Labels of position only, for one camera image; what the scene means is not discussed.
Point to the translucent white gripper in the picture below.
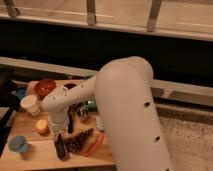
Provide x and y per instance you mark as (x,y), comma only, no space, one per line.
(57,127)

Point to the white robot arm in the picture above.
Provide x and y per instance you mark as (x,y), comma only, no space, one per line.
(124,100)

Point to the silver metal cup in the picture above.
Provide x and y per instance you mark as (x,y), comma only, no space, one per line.
(82,113)

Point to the white paper cup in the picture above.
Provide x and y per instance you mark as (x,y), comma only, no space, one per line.
(31,104)

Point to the blue plastic cup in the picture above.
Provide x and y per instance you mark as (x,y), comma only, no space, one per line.
(18,144)

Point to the yellow apple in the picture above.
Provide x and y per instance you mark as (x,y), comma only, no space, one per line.
(42,127)

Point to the bunch of dark grapes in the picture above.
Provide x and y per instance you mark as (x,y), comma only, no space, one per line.
(76,143)

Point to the green plastic tray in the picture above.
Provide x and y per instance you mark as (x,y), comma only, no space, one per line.
(91,106)

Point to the red bowl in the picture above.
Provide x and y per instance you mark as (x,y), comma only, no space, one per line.
(44,87)

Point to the purple bowl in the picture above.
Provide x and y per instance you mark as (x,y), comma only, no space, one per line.
(70,85)

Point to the crumpled blue white cloth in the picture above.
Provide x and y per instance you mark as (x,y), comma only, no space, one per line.
(99,124)

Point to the orange carrot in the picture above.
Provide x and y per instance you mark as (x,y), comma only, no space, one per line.
(95,145)

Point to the black chair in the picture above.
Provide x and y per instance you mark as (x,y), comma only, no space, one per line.
(7,99)

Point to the black handled ice cream scoop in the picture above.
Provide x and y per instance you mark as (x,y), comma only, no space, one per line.
(71,112)

